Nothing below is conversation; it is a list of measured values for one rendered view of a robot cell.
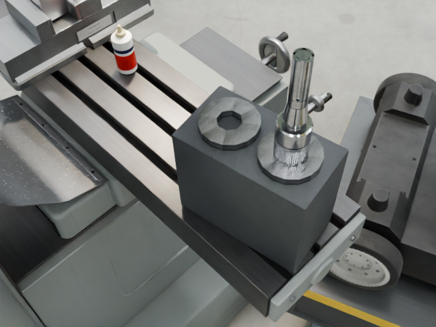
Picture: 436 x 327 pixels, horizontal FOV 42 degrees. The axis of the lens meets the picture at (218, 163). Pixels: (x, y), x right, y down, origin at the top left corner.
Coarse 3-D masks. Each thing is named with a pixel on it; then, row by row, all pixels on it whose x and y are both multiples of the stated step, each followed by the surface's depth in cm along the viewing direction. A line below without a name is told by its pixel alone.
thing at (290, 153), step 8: (280, 136) 71; (280, 144) 72; (288, 144) 71; (296, 144) 71; (304, 144) 71; (280, 152) 73; (288, 152) 72; (296, 152) 72; (304, 152) 73; (280, 160) 74; (288, 160) 74; (296, 160) 73; (304, 160) 75
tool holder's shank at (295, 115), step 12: (300, 48) 62; (300, 60) 61; (312, 60) 61; (300, 72) 63; (300, 84) 64; (288, 96) 67; (300, 96) 65; (288, 108) 68; (300, 108) 67; (288, 120) 69; (300, 120) 68
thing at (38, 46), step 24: (24, 0) 111; (120, 0) 117; (144, 0) 122; (0, 24) 113; (24, 24) 111; (48, 24) 108; (72, 24) 112; (96, 24) 116; (120, 24) 120; (0, 48) 109; (24, 48) 109; (48, 48) 112; (72, 48) 116; (0, 72) 113; (24, 72) 111; (48, 72) 113
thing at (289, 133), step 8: (280, 120) 71; (312, 120) 71; (280, 128) 70; (288, 128) 70; (296, 128) 70; (304, 128) 70; (312, 128) 70; (288, 136) 70; (296, 136) 70; (304, 136) 70
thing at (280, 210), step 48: (240, 96) 84; (192, 144) 79; (240, 144) 77; (336, 144) 78; (192, 192) 88; (240, 192) 79; (288, 192) 74; (336, 192) 85; (240, 240) 90; (288, 240) 80
